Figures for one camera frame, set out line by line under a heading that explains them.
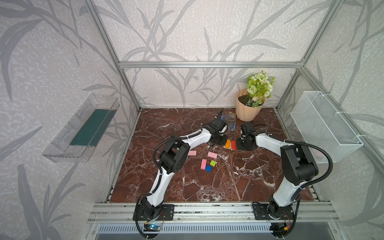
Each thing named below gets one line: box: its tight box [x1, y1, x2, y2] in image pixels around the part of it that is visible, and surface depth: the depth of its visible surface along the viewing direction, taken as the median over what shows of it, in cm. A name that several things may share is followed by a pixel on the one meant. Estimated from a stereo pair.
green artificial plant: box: [246, 70, 276, 108], surface depth 97 cm
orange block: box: [225, 139, 231, 149], surface depth 99 cm
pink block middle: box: [207, 151, 218, 159], surface depth 96 cm
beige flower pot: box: [235, 88, 265, 122], surface depth 105 cm
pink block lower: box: [200, 159, 207, 170], surface depth 91 cm
